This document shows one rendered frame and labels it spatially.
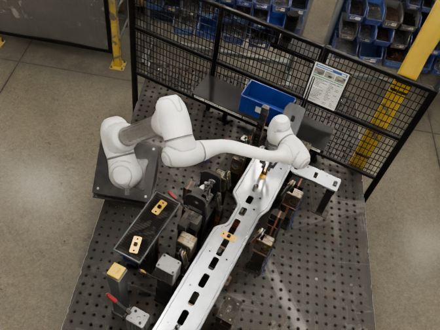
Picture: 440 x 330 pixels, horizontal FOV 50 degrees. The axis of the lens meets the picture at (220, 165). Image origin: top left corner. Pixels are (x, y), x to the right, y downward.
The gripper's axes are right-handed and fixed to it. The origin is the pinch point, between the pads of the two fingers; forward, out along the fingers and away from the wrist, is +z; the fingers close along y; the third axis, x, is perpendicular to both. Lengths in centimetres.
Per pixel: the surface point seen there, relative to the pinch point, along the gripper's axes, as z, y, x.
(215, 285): 5, 6, -74
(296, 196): 0.4, 22.0, -8.2
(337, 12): 25, -16, 217
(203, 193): -13.8, -18.9, -41.7
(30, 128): 105, -203, 18
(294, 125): -14.5, 4.2, 26.4
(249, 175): 4.6, -6.8, -5.7
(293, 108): -26.0, 0.0, 26.4
